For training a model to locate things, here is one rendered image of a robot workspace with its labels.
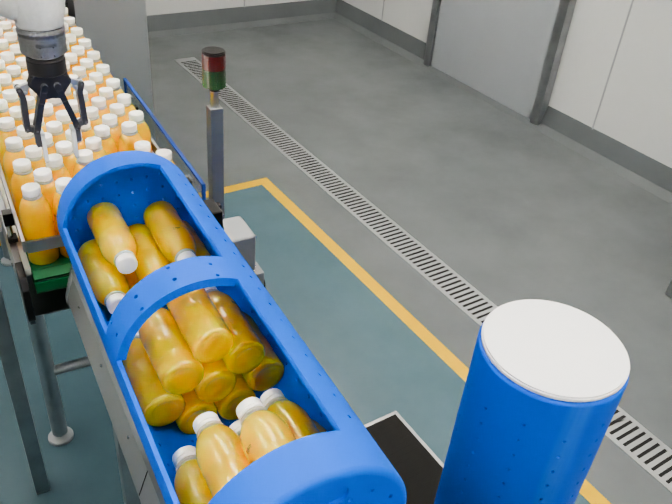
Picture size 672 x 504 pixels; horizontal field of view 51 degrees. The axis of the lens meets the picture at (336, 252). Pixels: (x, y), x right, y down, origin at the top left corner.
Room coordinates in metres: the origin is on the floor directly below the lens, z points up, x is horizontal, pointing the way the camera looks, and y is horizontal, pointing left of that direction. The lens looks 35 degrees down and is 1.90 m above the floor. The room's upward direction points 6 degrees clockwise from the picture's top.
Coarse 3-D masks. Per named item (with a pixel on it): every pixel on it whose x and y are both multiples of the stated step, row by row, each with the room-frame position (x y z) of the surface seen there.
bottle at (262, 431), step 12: (252, 408) 0.66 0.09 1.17; (264, 408) 0.67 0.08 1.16; (252, 420) 0.64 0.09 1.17; (264, 420) 0.63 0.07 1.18; (276, 420) 0.64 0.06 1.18; (252, 432) 0.62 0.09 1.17; (264, 432) 0.61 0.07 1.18; (276, 432) 0.61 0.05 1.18; (288, 432) 0.62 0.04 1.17; (252, 444) 0.60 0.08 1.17; (264, 444) 0.60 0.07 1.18; (276, 444) 0.60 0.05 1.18; (252, 456) 0.59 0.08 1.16
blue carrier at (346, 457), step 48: (96, 192) 1.21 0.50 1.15; (144, 192) 1.26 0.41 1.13; (192, 192) 1.18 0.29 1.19; (144, 288) 0.85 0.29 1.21; (192, 288) 0.84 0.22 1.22; (240, 288) 0.87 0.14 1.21; (288, 336) 0.77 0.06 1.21; (288, 384) 0.85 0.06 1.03; (144, 432) 0.65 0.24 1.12; (336, 432) 0.59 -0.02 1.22; (240, 480) 0.51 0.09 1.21; (288, 480) 0.50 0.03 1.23; (336, 480) 0.52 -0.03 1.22; (384, 480) 0.55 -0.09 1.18
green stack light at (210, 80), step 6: (204, 72) 1.78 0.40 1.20; (210, 72) 1.78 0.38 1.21; (216, 72) 1.78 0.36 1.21; (222, 72) 1.79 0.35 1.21; (204, 78) 1.78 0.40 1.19; (210, 78) 1.77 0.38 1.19; (216, 78) 1.78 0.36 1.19; (222, 78) 1.79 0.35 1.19; (204, 84) 1.78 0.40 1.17; (210, 84) 1.77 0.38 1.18; (216, 84) 1.78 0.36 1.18; (222, 84) 1.79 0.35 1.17
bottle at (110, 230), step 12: (96, 204) 1.20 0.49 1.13; (108, 204) 1.20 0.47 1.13; (96, 216) 1.16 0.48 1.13; (108, 216) 1.15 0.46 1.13; (120, 216) 1.17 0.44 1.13; (96, 228) 1.13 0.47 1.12; (108, 228) 1.11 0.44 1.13; (120, 228) 1.12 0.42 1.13; (96, 240) 1.11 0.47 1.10; (108, 240) 1.08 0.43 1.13; (120, 240) 1.08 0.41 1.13; (132, 240) 1.10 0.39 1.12; (108, 252) 1.06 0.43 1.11; (120, 252) 1.06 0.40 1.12; (132, 252) 1.07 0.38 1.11
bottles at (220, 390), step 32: (96, 256) 1.10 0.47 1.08; (160, 256) 1.10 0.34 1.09; (96, 288) 1.02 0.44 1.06; (128, 288) 1.07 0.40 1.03; (128, 352) 0.85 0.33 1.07; (160, 384) 0.78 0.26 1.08; (224, 384) 0.81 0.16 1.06; (256, 384) 0.83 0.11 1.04; (160, 416) 0.75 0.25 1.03; (192, 416) 0.78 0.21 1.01; (224, 416) 0.80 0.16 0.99; (192, 448) 0.67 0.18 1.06; (192, 480) 0.61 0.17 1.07
